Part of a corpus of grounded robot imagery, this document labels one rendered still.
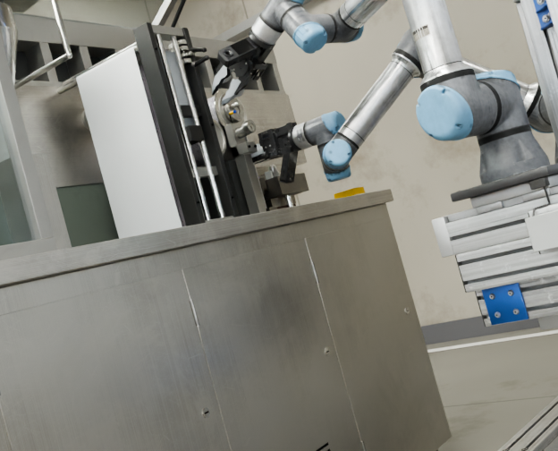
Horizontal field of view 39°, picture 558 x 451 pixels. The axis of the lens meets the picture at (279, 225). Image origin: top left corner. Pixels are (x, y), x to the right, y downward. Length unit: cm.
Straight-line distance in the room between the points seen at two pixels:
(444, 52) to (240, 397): 85
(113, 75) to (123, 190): 32
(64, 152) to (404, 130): 299
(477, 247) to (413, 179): 318
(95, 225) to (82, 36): 61
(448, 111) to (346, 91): 355
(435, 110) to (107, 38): 130
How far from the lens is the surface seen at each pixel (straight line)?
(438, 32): 169
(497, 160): 174
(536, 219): 160
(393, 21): 501
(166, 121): 199
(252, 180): 231
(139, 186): 217
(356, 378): 212
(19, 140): 151
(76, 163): 235
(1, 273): 133
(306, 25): 199
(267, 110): 318
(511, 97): 177
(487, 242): 178
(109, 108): 224
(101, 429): 145
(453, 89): 164
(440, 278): 496
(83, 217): 231
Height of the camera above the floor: 78
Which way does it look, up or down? 2 degrees up
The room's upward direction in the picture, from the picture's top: 16 degrees counter-clockwise
